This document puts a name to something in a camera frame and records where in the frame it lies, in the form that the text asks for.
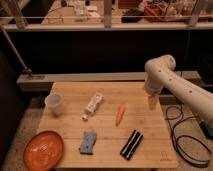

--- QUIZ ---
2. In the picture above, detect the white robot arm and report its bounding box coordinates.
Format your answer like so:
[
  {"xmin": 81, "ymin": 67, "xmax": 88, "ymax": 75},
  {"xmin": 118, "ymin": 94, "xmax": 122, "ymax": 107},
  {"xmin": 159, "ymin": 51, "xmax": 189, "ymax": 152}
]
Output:
[{"xmin": 144, "ymin": 55, "xmax": 213, "ymax": 127}]

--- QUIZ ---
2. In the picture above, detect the orange carrot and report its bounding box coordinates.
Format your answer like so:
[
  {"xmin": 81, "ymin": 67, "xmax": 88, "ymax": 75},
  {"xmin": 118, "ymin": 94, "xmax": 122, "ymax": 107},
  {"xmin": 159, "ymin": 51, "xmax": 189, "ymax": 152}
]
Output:
[{"xmin": 115, "ymin": 105, "xmax": 125, "ymax": 126}]

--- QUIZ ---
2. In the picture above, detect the black white striped block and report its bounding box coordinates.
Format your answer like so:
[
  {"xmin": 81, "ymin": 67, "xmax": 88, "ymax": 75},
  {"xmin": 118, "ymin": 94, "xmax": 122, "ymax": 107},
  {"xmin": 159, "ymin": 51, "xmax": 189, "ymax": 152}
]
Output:
[{"xmin": 120, "ymin": 130, "xmax": 143, "ymax": 160}]

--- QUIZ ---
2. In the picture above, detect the white tube with cap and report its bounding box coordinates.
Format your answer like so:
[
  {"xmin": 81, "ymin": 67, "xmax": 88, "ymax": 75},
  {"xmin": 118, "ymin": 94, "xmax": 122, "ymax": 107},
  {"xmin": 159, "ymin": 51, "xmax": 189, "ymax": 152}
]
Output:
[{"xmin": 82, "ymin": 92, "xmax": 104, "ymax": 121}]

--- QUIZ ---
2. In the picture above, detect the blue device on floor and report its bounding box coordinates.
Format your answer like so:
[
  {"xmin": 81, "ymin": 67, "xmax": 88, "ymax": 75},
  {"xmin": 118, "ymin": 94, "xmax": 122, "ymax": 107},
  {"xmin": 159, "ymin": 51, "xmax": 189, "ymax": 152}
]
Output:
[{"xmin": 200, "ymin": 122, "xmax": 213, "ymax": 140}]

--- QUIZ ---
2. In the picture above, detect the translucent plastic cup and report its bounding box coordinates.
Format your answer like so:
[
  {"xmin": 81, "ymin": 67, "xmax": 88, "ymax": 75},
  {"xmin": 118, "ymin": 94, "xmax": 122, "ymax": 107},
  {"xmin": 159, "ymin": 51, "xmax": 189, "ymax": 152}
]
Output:
[{"xmin": 45, "ymin": 93, "xmax": 63, "ymax": 116}]

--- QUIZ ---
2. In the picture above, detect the grey horizontal beam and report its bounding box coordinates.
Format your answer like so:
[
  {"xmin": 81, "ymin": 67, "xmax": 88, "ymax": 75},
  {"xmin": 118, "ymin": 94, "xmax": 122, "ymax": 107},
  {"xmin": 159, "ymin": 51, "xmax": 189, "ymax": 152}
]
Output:
[{"xmin": 16, "ymin": 70, "xmax": 202, "ymax": 92}]

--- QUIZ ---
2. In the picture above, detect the orange plate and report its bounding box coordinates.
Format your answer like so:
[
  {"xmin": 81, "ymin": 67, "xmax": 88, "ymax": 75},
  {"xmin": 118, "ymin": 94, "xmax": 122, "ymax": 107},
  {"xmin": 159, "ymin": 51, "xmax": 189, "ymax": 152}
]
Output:
[{"xmin": 23, "ymin": 131, "xmax": 64, "ymax": 171}]

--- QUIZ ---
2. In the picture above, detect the metal diagonal strut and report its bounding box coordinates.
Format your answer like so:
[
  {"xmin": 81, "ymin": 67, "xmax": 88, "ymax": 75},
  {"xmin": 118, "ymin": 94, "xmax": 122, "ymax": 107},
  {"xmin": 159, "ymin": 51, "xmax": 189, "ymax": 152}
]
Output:
[{"xmin": 0, "ymin": 26, "xmax": 32, "ymax": 77}]

